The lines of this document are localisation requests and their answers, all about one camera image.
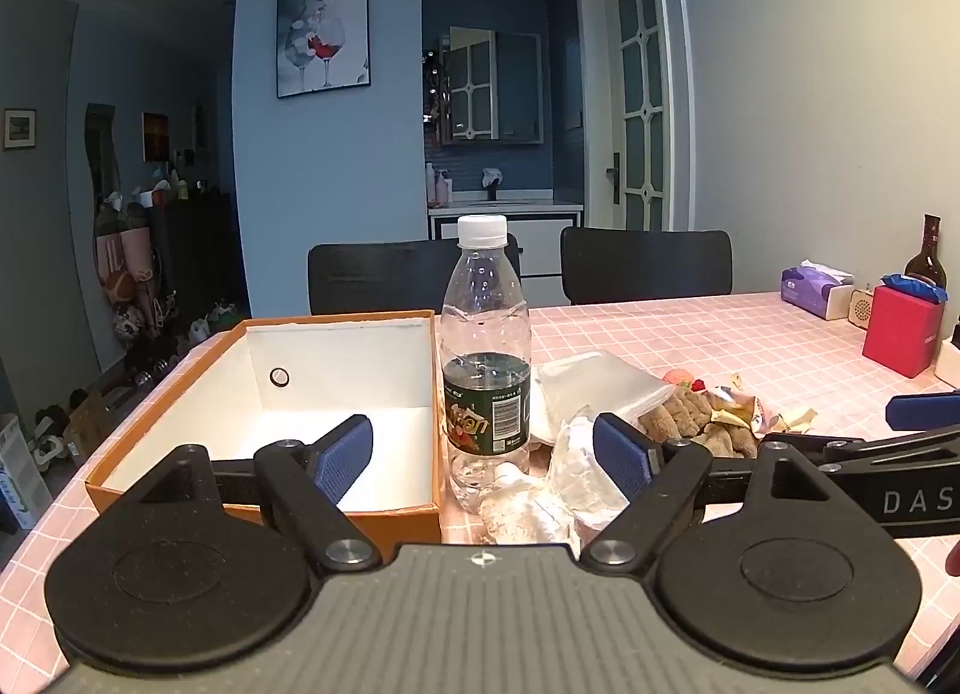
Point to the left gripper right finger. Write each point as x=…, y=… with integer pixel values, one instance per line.
x=667, y=487

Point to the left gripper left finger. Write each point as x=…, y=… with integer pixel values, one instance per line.
x=297, y=488

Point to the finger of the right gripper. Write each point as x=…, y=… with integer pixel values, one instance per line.
x=925, y=411
x=830, y=454

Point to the clear bag white stuffing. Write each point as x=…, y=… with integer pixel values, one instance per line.
x=570, y=505

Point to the yellow snack bag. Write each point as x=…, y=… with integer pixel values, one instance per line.
x=733, y=406

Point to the orange crochet fruit toy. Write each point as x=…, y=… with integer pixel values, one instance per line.
x=684, y=379

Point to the red box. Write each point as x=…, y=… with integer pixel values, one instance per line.
x=903, y=332

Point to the orange cardboard box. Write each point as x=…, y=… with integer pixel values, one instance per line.
x=297, y=378

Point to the small beige speaker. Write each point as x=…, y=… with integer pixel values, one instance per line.
x=860, y=309

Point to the clear plastic package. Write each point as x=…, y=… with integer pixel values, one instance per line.
x=592, y=382

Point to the blue item on red box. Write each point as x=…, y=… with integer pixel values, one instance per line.
x=916, y=287

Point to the purple tissue box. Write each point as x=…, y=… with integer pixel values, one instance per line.
x=818, y=289

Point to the dark wine bottle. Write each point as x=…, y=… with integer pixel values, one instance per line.
x=926, y=264

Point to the clear plastic water bottle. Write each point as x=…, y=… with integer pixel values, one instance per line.
x=485, y=345

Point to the right black chair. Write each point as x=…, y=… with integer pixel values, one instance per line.
x=604, y=266

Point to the black chair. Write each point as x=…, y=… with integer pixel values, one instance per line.
x=390, y=273
x=604, y=266

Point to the left black chair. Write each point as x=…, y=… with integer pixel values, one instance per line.
x=390, y=273

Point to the white blue carton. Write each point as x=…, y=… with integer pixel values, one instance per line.
x=23, y=485

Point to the white vanity cabinet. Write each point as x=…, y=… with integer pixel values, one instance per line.
x=536, y=219

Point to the white glass-pane door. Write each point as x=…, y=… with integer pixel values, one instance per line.
x=638, y=114

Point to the bathroom mirror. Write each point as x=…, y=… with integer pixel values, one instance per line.
x=492, y=88

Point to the small framed picture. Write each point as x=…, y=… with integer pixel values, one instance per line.
x=19, y=129

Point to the wine glass wall picture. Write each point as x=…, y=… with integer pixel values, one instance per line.
x=322, y=45

